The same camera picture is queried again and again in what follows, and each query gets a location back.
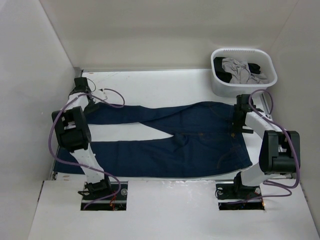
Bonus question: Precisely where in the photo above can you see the dark blue denim trousers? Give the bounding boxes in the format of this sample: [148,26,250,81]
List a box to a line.
[53,100,253,179]

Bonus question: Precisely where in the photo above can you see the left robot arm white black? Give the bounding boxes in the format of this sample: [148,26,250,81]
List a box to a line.
[51,77,112,200]

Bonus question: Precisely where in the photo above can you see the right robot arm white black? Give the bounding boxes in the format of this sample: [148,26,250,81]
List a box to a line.
[231,94,301,201]

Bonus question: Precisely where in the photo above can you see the white plastic laundry basket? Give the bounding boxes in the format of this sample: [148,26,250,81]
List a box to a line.
[210,48,278,98]

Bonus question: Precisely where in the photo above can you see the grey garment in basket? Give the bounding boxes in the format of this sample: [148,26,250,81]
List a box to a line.
[222,57,270,85]

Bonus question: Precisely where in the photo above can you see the black garment in basket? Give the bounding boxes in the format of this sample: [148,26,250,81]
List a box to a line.
[213,57,261,83]

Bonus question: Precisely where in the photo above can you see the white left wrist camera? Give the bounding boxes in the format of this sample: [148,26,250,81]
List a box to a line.
[91,90,108,103]

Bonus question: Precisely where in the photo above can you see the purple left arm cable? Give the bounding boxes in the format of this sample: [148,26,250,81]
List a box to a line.
[48,87,126,210]

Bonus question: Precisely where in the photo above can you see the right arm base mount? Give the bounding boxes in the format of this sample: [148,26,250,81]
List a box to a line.
[215,182,265,211]

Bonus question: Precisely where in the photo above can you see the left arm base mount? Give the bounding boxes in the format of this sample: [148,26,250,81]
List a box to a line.
[77,181,129,211]

